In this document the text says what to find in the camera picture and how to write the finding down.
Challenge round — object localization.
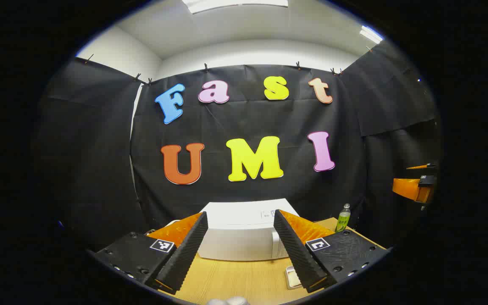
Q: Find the small ceiling light panel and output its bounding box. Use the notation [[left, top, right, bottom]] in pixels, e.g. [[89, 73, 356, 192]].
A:
[[359, 25, 383, 44]]

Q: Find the green drink bottle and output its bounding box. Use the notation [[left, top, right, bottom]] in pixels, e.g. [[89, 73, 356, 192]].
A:
[[335, 203, 351, 233]]

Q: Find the white rectangular container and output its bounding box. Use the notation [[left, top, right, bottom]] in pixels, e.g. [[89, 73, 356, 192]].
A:
[[286, 266, 303, 290]]

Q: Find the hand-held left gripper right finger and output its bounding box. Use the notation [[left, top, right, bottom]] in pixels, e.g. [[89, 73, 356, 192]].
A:
[[273, 209, 393, 294]]

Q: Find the black backdrop cloth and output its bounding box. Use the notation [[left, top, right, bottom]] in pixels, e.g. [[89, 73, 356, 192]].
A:
[[36, 40, 444, 250]]

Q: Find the long ceiling light panel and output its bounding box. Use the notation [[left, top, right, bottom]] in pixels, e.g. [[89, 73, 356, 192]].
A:
[[183, 0, 289, 14]]

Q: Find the white microwave oven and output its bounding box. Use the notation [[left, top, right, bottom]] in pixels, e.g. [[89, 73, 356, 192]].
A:
[[197, 198, 299, 261]]

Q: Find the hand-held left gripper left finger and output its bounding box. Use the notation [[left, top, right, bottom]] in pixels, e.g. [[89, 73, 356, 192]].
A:
[[94, 211, 209, 296]]

